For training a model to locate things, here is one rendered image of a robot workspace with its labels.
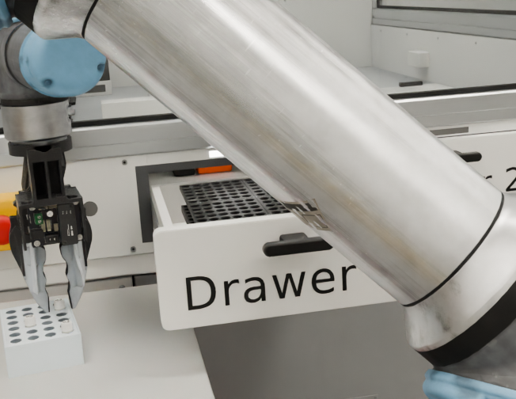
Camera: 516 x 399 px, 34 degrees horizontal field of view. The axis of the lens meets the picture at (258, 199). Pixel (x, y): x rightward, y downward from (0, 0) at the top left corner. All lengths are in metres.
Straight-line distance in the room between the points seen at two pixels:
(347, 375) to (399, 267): 0.93
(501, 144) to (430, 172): 0.87
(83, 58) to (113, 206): 0.41
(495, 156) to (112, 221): 0.58
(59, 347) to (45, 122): 0.25
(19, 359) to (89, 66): 0.34
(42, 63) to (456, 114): 0.68
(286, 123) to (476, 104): 0.88
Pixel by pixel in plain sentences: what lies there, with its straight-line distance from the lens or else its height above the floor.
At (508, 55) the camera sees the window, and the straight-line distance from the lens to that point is 1.34.
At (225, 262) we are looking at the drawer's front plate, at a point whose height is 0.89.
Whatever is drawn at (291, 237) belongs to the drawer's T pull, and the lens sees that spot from 0.87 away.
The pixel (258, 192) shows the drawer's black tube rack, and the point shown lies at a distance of 1.11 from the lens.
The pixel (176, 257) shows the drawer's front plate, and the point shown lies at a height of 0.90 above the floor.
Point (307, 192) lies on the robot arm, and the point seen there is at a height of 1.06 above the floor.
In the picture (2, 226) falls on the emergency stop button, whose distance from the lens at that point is 1.14.
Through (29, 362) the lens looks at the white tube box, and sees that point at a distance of 0.99.
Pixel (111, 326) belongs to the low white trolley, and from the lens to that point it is 1.09.
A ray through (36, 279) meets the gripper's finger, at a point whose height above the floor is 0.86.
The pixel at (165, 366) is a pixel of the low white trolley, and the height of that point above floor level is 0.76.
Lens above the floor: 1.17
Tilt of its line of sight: 14 degrees down
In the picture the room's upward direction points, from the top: 4 degrees counter-clockwise
